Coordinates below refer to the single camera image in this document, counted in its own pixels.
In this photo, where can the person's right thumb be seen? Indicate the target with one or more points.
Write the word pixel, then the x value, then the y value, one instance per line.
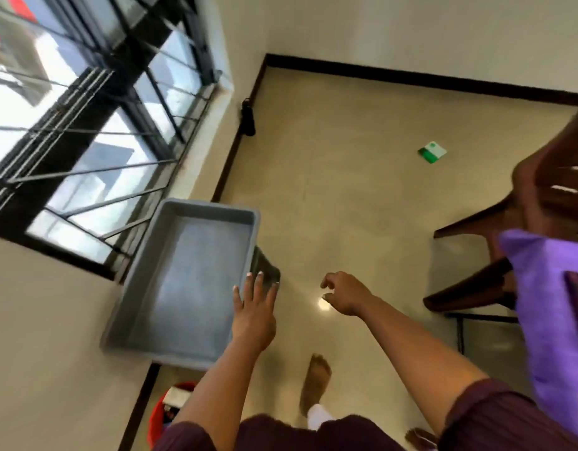
pixel 332 301

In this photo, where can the person's right hand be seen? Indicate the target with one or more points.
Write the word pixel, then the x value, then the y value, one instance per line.
pixel 352 295

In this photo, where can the black stand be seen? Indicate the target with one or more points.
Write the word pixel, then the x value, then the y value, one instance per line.
pixel 265 270

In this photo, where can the purple cloth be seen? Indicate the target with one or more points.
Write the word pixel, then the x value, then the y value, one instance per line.
pixel 547 319

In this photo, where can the black wall-mounted object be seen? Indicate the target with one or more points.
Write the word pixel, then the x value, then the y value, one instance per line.
pixel 247 119

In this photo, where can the grey plastic tray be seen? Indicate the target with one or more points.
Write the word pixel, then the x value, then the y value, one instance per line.
pixel 185 286

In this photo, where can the person's left foot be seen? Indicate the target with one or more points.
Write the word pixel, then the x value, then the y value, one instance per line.
pixel 315 382

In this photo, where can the white item in bucket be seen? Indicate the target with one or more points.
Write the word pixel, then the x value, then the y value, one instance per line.
pixel 176 397

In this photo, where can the brown plastic chair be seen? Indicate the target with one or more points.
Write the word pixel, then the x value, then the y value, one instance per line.
pixel 542 192

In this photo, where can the black framed window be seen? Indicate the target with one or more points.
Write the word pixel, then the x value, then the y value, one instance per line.
pixel 82 136

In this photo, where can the person's left middle finger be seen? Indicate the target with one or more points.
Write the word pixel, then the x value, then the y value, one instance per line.
pixel 259 287

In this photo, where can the maroon garment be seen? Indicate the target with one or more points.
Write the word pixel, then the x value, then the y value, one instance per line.
pixel 279 435

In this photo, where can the person's right foot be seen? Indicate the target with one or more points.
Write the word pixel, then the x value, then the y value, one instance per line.
pixel 421 439

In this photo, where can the black metal table frame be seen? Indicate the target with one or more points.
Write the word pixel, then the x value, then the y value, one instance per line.
pixel 476 318

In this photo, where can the red bucket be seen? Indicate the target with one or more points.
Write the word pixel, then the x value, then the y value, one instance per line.
pixel 156 420

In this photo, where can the green and white packet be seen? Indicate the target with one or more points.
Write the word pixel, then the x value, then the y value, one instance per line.
pixel 432 152

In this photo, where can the white trouser leg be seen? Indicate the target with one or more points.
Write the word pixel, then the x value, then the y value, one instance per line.
pixel 318 416

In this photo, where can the person's right forearm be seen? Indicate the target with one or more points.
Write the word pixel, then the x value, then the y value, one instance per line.
pixel 420 356

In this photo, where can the person's left little finger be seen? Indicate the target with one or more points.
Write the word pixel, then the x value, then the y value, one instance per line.
pixel 237 298

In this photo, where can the person's foot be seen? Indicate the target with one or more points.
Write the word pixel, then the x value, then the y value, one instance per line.
pixel 315 382
pixel 421 439

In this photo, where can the person's left hand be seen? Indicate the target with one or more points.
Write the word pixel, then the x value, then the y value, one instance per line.
pixel 253 319

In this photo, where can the person's left forearm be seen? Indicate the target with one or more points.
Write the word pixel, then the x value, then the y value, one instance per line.
pixel 213 389

